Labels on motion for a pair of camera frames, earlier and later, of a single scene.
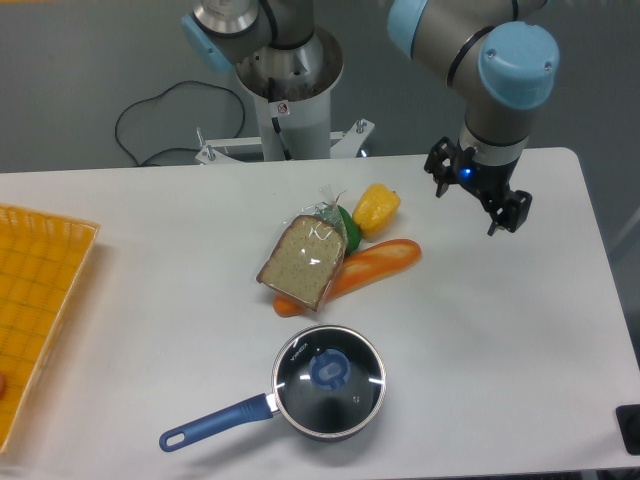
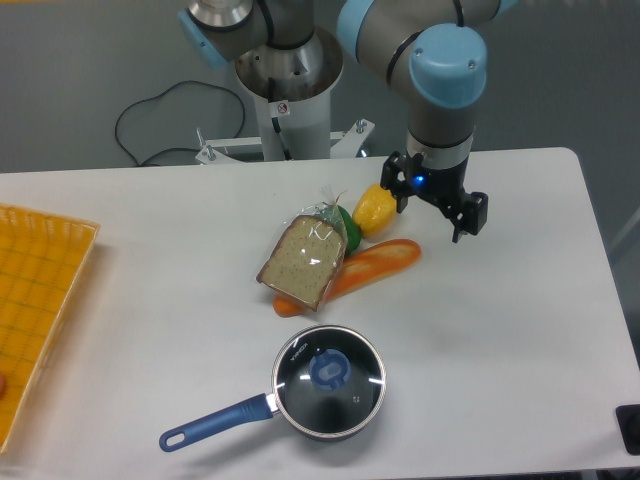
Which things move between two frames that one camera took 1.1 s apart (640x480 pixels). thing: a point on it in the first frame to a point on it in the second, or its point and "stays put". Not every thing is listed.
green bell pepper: x=354 y=235 stays put
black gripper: x=488 y=183 to x=400 y=174
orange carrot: x=285 y=307 stays put
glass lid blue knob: x=329 y=381 stays put
